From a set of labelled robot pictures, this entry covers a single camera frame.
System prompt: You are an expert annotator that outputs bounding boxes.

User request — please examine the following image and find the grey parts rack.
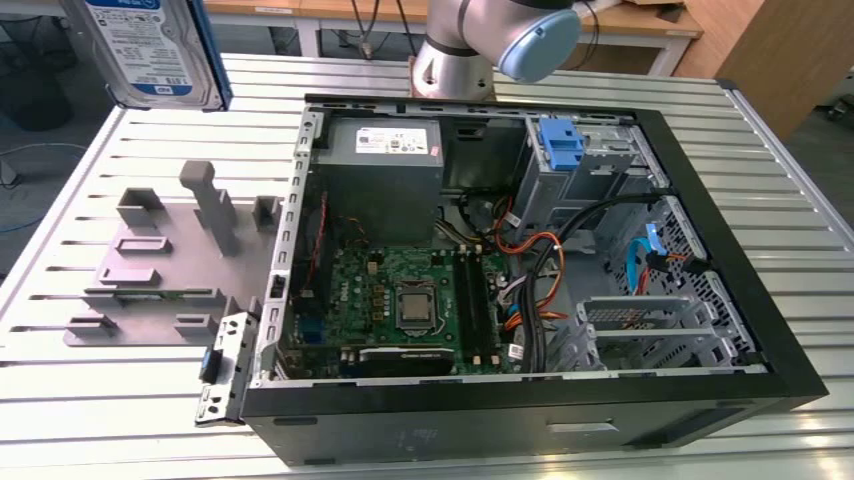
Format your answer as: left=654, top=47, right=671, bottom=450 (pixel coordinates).
left=60, top=160, right=286, bottom=349

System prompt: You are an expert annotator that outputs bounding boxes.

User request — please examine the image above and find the silver card retention bracket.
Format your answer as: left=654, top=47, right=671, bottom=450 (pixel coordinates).
left=194, top=309, right=260, bottom=427

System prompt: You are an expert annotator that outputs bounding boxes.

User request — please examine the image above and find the black PC case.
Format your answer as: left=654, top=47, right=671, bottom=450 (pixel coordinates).
left=236, top=92, right=830, bottom=467

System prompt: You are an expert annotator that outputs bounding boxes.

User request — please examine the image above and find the grey power supply unit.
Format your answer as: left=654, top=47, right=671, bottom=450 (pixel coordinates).
left=312, top=117, right=447, bottom=249

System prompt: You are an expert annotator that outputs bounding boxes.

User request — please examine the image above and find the green motherboard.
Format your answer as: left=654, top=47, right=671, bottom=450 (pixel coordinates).
left=292, top=244, right=516, bottom=377

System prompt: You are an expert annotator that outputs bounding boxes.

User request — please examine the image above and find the orange wire bundle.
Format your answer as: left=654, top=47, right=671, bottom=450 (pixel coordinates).
left=492, top=197, right=570, bottom=334

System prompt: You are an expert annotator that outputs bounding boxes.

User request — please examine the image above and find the black RAM slot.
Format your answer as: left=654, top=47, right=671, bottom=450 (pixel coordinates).
left=472, top=243, right=503, bottom=366
left=455, top=243, right=483, bottom=367

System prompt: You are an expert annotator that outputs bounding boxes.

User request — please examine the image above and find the black cable bundle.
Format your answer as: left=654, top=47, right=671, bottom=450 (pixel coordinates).
left=519, top=192, right=673, bottom=374

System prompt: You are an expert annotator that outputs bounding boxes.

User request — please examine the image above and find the wooden desk white frame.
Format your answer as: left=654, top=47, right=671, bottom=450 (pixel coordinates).
left=318, top=0, right=706, bottom=77
left=203, top=0, right=322, bottom=57

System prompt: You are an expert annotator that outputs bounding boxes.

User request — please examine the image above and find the wooden cabinet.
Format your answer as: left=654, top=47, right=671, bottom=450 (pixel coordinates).
left=673, top=0, right=854, bottom=144

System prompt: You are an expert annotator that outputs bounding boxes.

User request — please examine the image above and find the silver disk bay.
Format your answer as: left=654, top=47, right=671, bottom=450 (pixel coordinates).
left=543, top=294, right=762, bottom=374

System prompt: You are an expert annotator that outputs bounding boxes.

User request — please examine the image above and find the pale blue floor cable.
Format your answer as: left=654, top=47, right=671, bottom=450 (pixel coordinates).
left=0, top=142, right=88, bottom=157

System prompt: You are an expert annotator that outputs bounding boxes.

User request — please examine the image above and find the orange black power wire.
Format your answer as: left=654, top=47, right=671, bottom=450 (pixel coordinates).
left=643, top=252, right=710, bottom=275

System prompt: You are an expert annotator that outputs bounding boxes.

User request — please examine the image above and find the silver optical drive cage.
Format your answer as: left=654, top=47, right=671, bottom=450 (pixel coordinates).
left=519, top=117, right=670, bottom=242

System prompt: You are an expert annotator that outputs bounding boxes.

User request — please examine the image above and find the black mesh waste bin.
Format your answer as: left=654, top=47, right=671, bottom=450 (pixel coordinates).
left=0, top=14, right=79, bottom=132

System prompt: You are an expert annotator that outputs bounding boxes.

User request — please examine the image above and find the black graphics card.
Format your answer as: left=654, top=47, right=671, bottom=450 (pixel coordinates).
left=339, top=344, right=456, bottom=379

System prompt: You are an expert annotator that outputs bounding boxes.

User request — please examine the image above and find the black chair caster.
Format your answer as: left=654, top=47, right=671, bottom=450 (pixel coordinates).
left=825, top=93, right=854, bottom=122

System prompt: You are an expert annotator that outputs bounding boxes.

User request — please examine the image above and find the silver CPU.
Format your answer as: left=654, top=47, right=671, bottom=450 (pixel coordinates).
left=398, top=292, right=435, bottom=322

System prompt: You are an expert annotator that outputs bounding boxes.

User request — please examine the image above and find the thin red wire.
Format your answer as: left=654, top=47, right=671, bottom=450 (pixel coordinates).
left=303, top=191, right=330, bottom=299

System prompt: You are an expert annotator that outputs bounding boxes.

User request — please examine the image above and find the blue data wire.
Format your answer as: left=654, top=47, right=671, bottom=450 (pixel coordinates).
left=629, top=223, right=663, bottom=297

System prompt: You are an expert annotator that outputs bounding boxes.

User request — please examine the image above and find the blue drive bay latch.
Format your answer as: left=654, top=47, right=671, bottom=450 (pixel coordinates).
left=538, top=118, right=586, bottom=172

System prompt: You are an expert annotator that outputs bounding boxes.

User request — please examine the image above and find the hard disk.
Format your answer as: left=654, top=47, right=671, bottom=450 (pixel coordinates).
left=59, top=0, right=235, bottom=112

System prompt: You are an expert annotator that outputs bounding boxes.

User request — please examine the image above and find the black CPU socket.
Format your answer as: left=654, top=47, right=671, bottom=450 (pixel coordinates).
left=392, top=279, right=442, bottom=339

